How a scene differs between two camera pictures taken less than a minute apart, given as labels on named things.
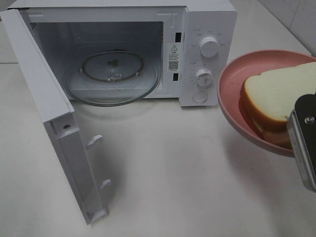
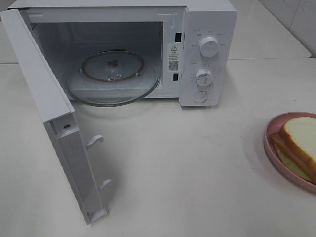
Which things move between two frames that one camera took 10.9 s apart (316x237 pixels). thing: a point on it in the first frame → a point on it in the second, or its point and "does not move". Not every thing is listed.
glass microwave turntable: x=111 y=79 does not move
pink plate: x=230 y=78 → x=274 y=126
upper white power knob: x=209 y=47 does not move
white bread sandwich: x=266 y=99 → x=295 y=147
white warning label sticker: x=173 y=57 does not move
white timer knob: x=204 y=77 does not move
